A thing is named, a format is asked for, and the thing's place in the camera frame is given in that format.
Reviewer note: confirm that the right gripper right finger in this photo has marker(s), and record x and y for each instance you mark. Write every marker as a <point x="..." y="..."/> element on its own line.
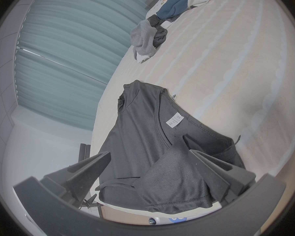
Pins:
<point x="236" y="183"/>

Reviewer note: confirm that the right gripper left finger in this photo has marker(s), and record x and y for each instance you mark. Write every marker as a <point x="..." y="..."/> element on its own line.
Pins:
<point x="76" y="181"/>

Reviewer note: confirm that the black T-shirt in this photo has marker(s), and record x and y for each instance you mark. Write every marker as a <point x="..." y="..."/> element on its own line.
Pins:
<point x="142" y="136"/>

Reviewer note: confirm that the bed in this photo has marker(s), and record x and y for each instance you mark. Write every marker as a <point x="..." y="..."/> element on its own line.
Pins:
<point x="223" y="70"/>

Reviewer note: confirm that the pile of clothes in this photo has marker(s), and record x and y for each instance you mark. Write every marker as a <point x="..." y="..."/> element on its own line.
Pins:
<point x="142" y="38"/>

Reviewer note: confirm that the blue-green curtain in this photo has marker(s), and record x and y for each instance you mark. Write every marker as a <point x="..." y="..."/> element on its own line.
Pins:
<point x="76" y="21"/>
<point x="59" y="90"/>

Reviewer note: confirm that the white printed pillow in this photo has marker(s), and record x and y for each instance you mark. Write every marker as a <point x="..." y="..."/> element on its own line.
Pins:
<point x="153" y="10"/>

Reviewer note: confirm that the grey bedside table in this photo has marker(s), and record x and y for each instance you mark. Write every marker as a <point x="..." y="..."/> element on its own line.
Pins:
<point x="152" y="1"/>

